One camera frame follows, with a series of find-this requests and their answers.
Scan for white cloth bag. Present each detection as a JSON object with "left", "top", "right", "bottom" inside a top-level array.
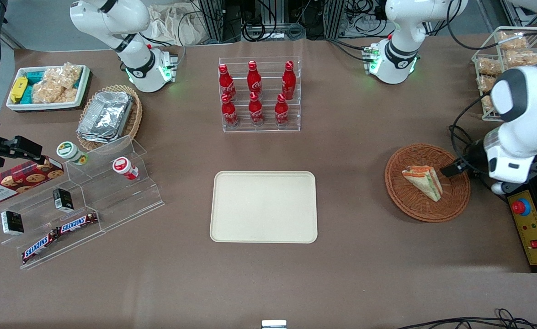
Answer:
[{"left": 147, "top": 5, "right": 205, "bottom": 46}]

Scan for foil containers in wicker basket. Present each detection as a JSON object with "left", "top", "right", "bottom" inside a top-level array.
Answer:
[{"left": 76, "top": 85, "right": 143, "bottom": 152}]

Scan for white wire rack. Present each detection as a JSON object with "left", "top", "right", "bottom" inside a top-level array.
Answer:
[{"left": 472, "top": 26, "right": 537, "bottom": 122}]

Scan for black power cable with plug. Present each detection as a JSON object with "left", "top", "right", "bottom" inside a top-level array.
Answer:
[{"left": 449, "top": 91, "right": 495, "bottom": 183}]

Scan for red cola bottle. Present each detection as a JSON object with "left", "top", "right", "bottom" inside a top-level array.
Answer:
[
  {"left": 282, "top": 60, "right": 297, "bottom": 100},
  {"left": 249, "top": 91, "right": 264, "bottom": 127},
  {"left": 247, "top": 60, "right": 263, "bottom": 97},
  {"left": 275, "top": 94, "right": 290, "bottom": 127},
  {"left": 221, "top": 93, "right": 239, "bottom": 128},
  {"left": 218, "top": 64, "right": 237, "bottom": 101}
]

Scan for brown snickers bar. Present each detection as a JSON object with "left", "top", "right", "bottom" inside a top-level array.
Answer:
[
  {"left": 57, "top": 212, "right": 99, "bottom": 235},
  {"left": 21, "top": 230, "right": 61, "bottom": 265}
]

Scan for black cable bundle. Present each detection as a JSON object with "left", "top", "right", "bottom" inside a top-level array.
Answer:
[{"left": 396, "top": 308, "right": 537, "bottom": 329}]

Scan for clear bag of rice crackers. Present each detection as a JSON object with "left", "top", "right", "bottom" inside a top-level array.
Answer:
[
  {"left": 32, "top": 80, "right": 80, "bottom": 105},
  {"left": 44, "top": 63, "right": 84, "bottom": 90}
]

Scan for red tartan cookie box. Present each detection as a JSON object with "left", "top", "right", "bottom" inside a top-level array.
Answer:
[{"left": 0, "top": 157, "right": 65, "bottom": 206}]

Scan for clear acrylic step shelf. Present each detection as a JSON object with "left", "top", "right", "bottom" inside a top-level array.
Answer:
[{"left": 0, "top": 135, "right": 165, "bottom": 270}]

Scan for beige rectangular tray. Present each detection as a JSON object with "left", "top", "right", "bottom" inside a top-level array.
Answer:
[{"left": 210, "top": 171, "right": 318, "bottom": 244}]

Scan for aluminium frame post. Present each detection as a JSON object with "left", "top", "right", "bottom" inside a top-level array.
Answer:
[
  {"left": 325, "top": 0, "right": 347, "bottom": 39},
  {"left": 199, "top": 0, "right": 242, "bottom": 44}
]

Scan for clear acrylic bottle rack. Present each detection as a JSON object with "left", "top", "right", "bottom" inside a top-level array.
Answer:
[{"left": 218, "top": 57, "right": 301, "bottom": 133}]

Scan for brown round wicker basket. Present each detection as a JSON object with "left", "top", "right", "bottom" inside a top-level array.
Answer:
[{"left": 385, "top": 144, "right": 471, "bottom": 223}]

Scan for triangular sandwich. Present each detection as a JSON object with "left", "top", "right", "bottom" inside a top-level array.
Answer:
[{"left": 402, "top": 165, "right": 443, "bottom": 202}]

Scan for white rectangular snack bin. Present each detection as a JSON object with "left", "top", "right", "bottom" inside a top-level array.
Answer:
[{"left": 6, "top": 65, "right": 91, "bottom": 112}]

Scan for green lid white cup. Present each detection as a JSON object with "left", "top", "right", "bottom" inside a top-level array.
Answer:
[{"left": 57, "top": 141, "right": 89, "bottom": 165}]

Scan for yellow snack pack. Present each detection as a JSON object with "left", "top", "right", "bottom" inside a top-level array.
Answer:
[{"left": 10, "top": 76, "right": 28, "bottom": 104}]

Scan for aluminium foil tray stack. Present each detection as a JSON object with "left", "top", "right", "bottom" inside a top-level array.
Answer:
[{"left": 77, "top": 91, "right": 134, "bottom": 144}]

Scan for black appliance with yellow panel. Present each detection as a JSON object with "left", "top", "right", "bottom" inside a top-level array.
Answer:
[{"left": 506, "top": 176, "right": 537, "bottom": 273}]

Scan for red lid white cup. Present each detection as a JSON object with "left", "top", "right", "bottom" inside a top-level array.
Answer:
[{"left": 112, "top": 157, "right": 139, "bottom": 180}]

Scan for small black box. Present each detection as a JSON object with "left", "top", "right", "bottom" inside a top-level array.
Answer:
[
  {"left": 53, "top": 188, "right": 74, "bottom": 213},
  {"left": 1, "top": 211, "right": 25, "bottom": 236}
]

